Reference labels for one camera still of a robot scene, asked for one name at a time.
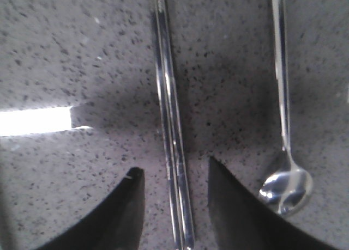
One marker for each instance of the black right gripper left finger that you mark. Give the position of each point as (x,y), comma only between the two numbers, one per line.
(116,223)

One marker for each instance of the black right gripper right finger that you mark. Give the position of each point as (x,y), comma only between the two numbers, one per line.
(241,221)

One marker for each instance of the steel spoon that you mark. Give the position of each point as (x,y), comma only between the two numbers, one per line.
(289,188)

